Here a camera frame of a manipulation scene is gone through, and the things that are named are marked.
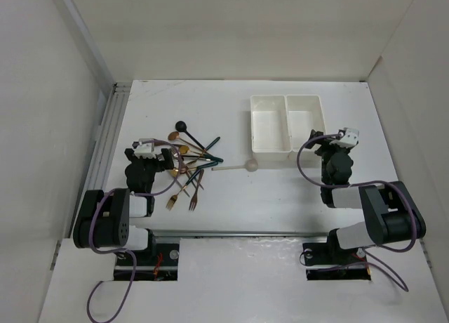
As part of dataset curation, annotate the right white plastic container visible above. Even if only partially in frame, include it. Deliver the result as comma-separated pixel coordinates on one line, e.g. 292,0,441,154
286,95,326,162

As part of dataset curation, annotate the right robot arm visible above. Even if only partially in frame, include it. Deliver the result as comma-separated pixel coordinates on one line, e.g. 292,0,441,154
302,128,427,263

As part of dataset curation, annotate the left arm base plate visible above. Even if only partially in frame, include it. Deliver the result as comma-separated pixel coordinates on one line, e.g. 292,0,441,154
113,240,180,282

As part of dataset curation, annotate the white plastic container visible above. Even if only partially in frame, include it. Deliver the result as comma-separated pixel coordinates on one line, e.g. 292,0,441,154
250,95,291,162
286,95,326,162

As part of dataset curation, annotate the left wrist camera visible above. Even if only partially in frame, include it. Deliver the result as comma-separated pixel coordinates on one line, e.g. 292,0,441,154
133,138,157,159

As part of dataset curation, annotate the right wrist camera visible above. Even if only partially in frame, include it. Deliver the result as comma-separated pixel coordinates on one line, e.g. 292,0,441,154
337,127,359,148

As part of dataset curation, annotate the gold spoon green handle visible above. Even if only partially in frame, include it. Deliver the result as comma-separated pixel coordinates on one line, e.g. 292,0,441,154
178,145,224,163

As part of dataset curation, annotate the left white plastic container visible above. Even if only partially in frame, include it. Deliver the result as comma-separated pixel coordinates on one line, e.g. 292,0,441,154
250,95,291,162

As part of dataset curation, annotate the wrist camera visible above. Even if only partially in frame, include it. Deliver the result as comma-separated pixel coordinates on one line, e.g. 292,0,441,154
337,127,359,148
133,138,157,159

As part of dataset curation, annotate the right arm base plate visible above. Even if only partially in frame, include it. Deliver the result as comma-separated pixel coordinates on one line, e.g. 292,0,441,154
300,242,371,281

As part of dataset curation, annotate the black plastic spoon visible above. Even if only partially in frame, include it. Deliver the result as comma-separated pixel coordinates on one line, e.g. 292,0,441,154
175,121,205,150

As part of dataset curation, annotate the brown wooden fork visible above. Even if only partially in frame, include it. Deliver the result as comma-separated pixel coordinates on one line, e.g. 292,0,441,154
189,169,204,211

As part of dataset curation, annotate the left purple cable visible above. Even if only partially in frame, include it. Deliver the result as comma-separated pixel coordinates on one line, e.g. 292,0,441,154
86,139,185,322

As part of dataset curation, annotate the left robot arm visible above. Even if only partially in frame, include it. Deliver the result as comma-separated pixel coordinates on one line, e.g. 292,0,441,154
72,144,175,265

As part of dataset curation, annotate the purple cable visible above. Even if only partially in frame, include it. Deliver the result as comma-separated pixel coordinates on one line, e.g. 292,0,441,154
296,133,424,293
86,139,185,322

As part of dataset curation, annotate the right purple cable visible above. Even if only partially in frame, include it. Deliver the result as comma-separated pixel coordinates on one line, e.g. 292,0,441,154
296,133,424,293

